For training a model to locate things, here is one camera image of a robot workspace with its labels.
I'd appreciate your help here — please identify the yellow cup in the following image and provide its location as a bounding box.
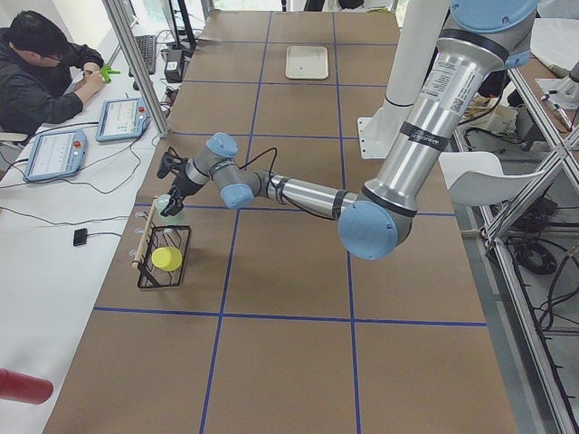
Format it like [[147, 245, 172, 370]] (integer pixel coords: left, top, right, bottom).
[[151, 246, 183, 272]]

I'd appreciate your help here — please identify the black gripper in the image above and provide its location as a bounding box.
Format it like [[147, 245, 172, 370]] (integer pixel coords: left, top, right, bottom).
[[160, 170, 199, 216]]

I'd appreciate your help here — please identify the cream rabbit tray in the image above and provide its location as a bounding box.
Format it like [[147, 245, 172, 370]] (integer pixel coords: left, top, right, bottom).
[[285, 45, 329, 80]]

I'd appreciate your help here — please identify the red bottle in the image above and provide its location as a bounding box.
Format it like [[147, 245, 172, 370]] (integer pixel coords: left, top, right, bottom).
[[1, 368, 53, 405]]

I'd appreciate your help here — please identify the white chair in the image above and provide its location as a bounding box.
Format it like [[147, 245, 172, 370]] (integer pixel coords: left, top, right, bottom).
[[438, 151, 546, 206]]

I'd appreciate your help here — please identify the aluminium frame post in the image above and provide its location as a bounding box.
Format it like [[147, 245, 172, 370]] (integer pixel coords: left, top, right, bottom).
[[102, 0, 169, 138]]

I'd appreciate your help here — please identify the far blue teach pendant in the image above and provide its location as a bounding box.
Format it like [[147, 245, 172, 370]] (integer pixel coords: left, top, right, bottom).
[[95, 98, 150, 143]]

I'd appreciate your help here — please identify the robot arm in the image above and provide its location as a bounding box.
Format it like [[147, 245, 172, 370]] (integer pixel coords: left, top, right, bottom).
[[157, 1, 537, 260]]

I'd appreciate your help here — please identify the white pedestal column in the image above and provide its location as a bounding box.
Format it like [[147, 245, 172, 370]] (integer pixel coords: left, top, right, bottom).
[[357, 0, 450, 159]]

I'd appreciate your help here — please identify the green plastic part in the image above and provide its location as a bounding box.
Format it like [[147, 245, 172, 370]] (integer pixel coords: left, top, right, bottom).
[[100, 64, 120, 84]]

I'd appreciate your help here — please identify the near blue teach pendant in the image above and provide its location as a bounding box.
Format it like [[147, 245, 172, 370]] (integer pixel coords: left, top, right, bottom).
[[23, 129, 87, 183]]

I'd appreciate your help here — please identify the small black puck device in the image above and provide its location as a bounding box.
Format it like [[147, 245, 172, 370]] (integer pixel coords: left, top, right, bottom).
[[72, 228, 89, 247]]

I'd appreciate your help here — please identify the black wire cup rack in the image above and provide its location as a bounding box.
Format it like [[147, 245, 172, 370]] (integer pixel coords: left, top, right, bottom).
[[131, 194, 192, 291]]

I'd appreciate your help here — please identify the blue teach pendant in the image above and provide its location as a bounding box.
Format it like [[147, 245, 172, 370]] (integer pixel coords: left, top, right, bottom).
[[95, 98, 150, 143], [23, 129, 87, 183]]

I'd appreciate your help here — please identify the pale green cup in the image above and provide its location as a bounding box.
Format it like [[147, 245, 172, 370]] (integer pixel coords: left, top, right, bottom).
[[155, 193, 185, 225]]

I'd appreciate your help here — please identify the black keyboard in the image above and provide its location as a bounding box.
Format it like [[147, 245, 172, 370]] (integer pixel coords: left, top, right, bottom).
[[135, 35, 157, 75]]

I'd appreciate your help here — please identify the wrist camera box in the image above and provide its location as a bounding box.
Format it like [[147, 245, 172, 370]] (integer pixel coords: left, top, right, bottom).
[[157, 146, 188, 179]]

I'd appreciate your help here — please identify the black power adapter box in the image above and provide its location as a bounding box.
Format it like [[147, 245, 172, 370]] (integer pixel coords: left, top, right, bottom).
[[164, 50, 185, 83]]

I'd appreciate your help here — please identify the seated person in black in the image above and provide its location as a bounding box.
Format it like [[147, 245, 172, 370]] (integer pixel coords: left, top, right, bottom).
[[1, 11, 105, 137]]

